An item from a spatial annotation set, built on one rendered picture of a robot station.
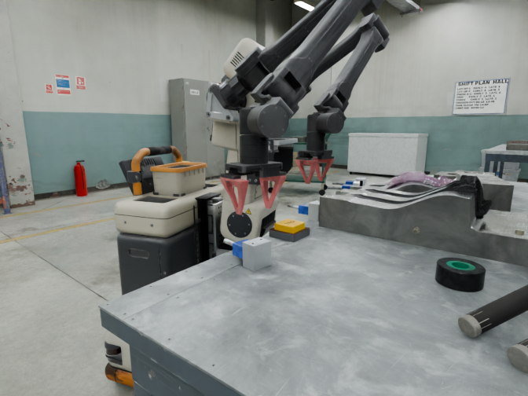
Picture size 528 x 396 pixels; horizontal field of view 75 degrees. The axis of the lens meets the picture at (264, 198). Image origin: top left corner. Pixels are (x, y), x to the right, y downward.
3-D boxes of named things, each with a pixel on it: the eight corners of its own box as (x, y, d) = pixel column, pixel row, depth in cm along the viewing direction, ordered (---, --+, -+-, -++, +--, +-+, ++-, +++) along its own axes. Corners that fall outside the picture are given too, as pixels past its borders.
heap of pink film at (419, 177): (383, 191, 124) (384, 170, 122) (384, 184, 140) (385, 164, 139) (464, 196, 115) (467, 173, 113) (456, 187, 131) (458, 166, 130)
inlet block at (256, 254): (216, 254, 79) (216, 231, 78) (234, 249, 83) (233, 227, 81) (253, 271, 70) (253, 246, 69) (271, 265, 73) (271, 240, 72)
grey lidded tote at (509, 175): (476, 184, 654) (478, 167, 647) (481, 181, 684) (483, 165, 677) (514, 188, 613) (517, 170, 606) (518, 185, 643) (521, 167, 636)
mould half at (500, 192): (348, 207, 126) (350, 177, 124) (355, 193, 150) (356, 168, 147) (509, 219, 109) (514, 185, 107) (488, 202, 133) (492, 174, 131)
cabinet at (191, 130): (174, 181, 690) (168, 79, 650) (211, 176, 765) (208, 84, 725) (188, 184, 660) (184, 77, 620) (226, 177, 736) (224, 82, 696)
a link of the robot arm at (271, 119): (295, 106, 72) (267, 74, 68) (324, 103, 61) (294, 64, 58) (257, 148, 70) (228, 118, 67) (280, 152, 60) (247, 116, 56)
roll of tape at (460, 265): (433, 286, 63) (435, 268, 63) (436, 270, 70) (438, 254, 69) (484, 296, 59) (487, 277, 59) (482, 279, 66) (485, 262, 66)
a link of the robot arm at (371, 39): (379, 42, 125) (364, 17, 120) (393, 35, 120) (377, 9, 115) (331, 126, 109) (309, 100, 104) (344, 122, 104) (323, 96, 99)
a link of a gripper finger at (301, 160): (325, 183, 106) (327, 152, 104) (313, 185, 101) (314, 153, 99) (306, 181, 110) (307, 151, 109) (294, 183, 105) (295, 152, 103)
